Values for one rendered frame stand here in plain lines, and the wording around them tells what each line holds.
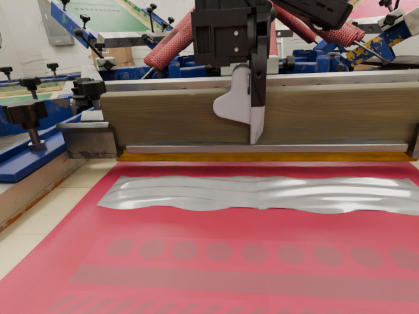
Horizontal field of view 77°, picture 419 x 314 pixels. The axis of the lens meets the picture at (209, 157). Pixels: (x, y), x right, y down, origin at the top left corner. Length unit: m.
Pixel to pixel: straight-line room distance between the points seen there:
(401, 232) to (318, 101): 0.16
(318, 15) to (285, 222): 0.21
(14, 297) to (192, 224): 0.15
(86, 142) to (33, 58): 5.31
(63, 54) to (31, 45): 0.56
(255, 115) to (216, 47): 0.09
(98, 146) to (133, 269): 0.20
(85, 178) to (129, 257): 0.18
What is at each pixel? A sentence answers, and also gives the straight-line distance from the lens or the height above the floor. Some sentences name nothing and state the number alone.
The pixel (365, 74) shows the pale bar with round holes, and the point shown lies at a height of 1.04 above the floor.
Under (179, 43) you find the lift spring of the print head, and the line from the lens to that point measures 0.98.
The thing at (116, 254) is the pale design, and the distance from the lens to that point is 0.25.
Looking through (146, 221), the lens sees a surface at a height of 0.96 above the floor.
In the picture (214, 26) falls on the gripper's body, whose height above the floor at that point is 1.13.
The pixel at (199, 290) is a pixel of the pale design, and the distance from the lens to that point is 0.21.
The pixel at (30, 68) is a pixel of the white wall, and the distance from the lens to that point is 5.75.
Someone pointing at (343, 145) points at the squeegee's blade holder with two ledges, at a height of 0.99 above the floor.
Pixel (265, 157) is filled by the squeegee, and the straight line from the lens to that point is 0.37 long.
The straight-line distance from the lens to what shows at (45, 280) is 0.26.
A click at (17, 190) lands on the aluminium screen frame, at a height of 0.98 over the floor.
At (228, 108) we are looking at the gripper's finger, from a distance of 0.32.
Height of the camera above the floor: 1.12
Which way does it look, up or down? 24 degrees down
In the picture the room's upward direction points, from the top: 3 degrees counter-clockwise
